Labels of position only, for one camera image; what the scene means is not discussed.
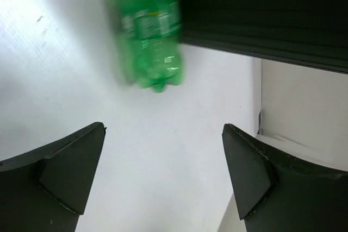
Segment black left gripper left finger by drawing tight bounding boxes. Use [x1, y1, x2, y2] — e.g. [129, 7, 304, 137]
[1, 122, 105, 231]

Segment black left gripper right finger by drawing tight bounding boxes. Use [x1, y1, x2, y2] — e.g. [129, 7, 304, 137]
[222, 124, 347, 231]

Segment green plastic soda bottle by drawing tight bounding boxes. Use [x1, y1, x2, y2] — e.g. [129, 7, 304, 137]
[110, 0, 183, 92]

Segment black plastic waste bin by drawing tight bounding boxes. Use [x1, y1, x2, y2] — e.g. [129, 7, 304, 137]
[180, 0, 347, 73]

